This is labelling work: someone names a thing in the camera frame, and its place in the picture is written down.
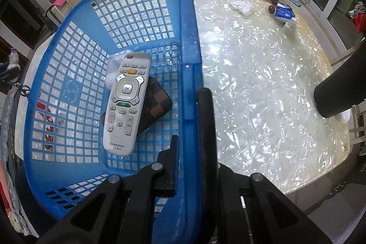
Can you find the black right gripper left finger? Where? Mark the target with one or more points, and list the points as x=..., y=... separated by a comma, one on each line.
x=167, y=182

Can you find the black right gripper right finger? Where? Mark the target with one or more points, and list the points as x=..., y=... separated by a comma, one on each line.
x=208, y=147

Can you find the white TV remote control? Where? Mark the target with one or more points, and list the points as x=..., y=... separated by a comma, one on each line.
x=125, y=104

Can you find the blue plastic mesh basket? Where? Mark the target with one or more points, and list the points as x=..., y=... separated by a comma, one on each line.
x=95, y=196

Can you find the brown checkered wallet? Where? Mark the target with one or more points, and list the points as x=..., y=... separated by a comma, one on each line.
x=156, y=104

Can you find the small white bottle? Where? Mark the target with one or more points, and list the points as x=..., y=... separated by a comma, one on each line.
x=289, y=27

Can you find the white crumpled tissue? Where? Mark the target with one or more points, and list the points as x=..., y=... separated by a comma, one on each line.
x=244, y=7

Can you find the blue tissue packet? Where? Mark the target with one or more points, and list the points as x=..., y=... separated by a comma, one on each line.
x=283, y=13

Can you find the black cylinder post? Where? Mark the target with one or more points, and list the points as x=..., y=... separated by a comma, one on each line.
x=344, y=88

